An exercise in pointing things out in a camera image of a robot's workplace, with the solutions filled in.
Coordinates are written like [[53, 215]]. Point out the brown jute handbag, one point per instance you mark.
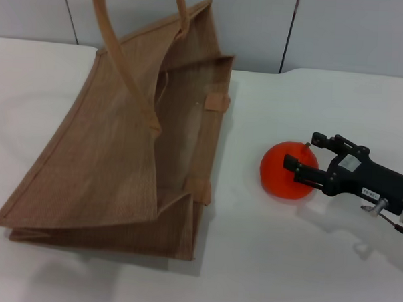
[[104, 153]]

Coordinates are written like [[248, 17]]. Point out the orange fruit with stem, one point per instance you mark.
[[274, 176]]

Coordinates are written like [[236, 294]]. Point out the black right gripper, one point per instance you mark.
[[371, 178]]

